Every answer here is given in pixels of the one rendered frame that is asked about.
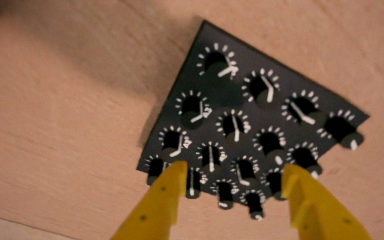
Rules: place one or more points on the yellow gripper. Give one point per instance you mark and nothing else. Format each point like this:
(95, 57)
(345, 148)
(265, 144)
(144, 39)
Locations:
(313, 211)

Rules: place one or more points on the black knob box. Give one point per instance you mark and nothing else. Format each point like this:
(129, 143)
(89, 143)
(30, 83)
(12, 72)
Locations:
(209, 119)

